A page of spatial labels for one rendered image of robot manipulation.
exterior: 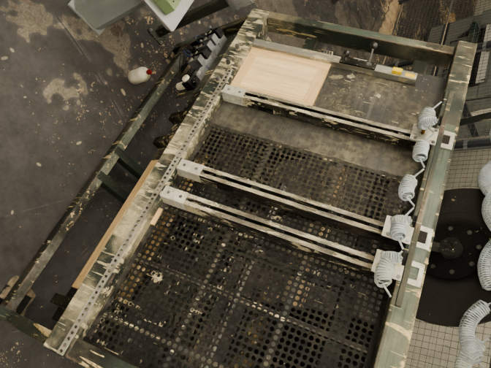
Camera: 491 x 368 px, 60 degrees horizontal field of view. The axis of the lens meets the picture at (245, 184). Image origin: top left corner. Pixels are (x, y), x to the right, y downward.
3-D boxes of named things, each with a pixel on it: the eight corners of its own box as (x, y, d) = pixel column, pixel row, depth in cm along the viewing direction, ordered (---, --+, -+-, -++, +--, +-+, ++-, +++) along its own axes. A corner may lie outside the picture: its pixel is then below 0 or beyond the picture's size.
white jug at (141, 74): (131, 67, 298) (148, 60, 284) (142, 77, 304) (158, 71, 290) (124, 77, 293) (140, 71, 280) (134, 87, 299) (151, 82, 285)
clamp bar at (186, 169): (186, 163, 218) (175, 133, 198) (426, 239, 185) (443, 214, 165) (177, 179, 214) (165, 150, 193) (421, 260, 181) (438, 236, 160)
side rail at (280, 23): (271, 25, 277) (270, 11, 267) (448, 62, 246) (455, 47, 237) (267, 31, 274) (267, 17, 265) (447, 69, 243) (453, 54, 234)
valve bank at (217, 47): (197, 25, 268) (223, 14, 251) (211, 43, 276) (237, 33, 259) (158, 81, 245) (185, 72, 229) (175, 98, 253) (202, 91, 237)
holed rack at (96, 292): (227, 69, 244) (227, 69, 243) (232, 70, 243) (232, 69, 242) (56, 353, 170) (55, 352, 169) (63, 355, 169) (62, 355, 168)
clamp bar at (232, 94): (229, 90, 242) (223, 58, 222) (448, 146, 209) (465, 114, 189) (221, 103, 237) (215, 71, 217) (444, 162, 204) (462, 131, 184)
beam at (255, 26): (253, 22, 280) (253, 7, 271) (271, 25, 277) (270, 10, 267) (54, 350, 181) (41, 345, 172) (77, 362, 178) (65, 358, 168)
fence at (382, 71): (256, 43, 260) (255, 38, 257) (416, 78, 234) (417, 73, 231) (252, 49, 258) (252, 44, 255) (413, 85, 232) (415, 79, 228)
